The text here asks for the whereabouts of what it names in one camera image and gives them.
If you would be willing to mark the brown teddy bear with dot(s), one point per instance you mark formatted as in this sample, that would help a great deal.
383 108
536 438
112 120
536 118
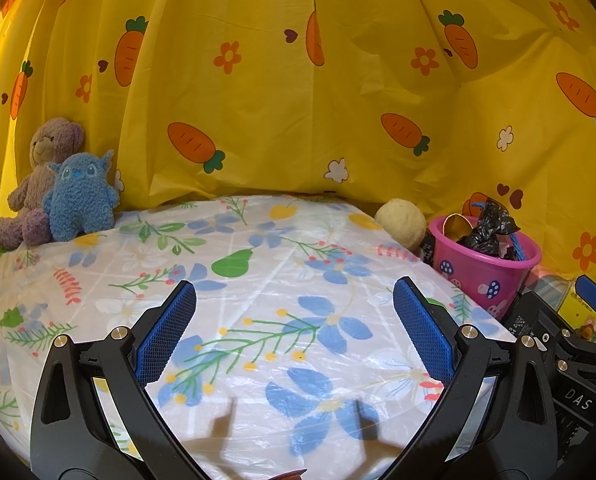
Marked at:
52 140

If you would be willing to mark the cream plush ball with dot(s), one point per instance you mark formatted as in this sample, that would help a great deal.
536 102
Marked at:
400 222

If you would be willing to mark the yellow carrot print curtain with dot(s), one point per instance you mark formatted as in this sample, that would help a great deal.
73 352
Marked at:
298 85

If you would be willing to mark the pink plastic bucket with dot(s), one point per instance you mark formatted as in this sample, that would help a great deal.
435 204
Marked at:
478 280

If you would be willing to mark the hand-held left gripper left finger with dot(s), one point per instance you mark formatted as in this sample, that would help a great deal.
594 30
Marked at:
170 330

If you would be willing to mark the floral plastic tablecloth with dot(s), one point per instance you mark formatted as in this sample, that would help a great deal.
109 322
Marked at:
278 270

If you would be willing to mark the blue plush monster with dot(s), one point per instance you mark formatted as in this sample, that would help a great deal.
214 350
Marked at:
80 200

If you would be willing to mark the yellow tissue pack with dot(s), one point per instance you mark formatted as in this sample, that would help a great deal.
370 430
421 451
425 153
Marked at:
585 315

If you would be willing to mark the black box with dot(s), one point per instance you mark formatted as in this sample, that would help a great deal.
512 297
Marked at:
428 250
533 315

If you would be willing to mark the striped tissue pack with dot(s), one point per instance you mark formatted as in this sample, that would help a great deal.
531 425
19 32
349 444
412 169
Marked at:
553 290

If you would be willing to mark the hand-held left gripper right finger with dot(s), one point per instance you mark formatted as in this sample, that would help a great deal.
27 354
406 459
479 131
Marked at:
423 330

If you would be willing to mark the black plastic bag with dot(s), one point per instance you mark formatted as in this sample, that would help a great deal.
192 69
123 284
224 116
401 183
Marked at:
488 232

